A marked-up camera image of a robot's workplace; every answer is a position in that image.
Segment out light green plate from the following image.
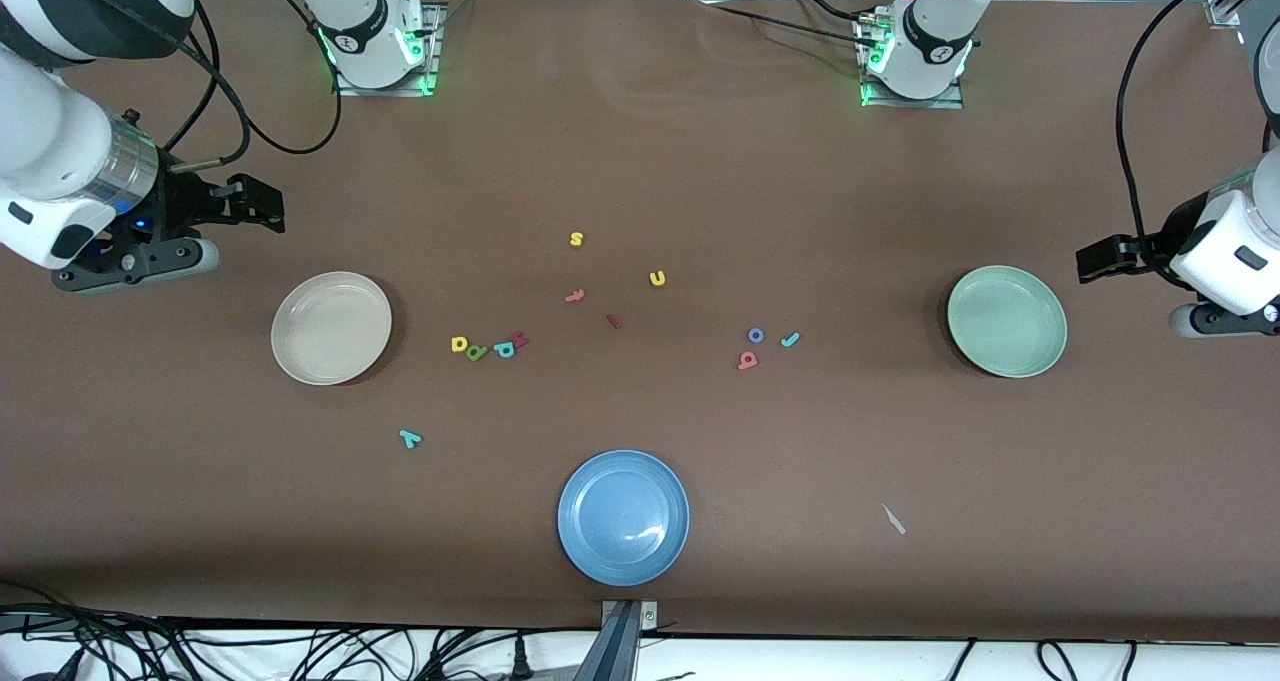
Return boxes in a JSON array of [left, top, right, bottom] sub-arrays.
[[947, 265, 1068, 379]]

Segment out beige brown plate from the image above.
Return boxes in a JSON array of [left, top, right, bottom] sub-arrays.
[[271, 271, 393, 386]]

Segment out brown table cover sheet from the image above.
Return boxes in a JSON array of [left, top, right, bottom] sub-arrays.
[[0, 0, 1280, 644]]

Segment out blue plate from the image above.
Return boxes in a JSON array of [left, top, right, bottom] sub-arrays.
[[557, 449, 691, 588]]

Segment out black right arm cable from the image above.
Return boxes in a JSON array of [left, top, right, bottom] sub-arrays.
[[165, 0, 343, 174]]

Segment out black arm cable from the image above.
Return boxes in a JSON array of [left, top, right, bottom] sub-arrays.
[[1115, 0, 1261, 262], [165, 0, 343, 174]]

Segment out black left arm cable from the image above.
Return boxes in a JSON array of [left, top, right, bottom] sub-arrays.
[[1115, 0, 1261, 262]]

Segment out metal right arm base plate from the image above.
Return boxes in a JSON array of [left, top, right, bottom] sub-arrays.
[[332, 3, 443, 97]]

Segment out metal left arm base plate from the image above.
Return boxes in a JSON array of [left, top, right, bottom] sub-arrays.
[[855, 16, 966, 110]]

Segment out black cable on table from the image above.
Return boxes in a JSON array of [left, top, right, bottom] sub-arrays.
[[795, 0, 883, 22], [712, 3, 876, 44]]

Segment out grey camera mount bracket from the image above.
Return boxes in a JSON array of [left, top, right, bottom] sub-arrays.
[[575, 599, 659, 681]]

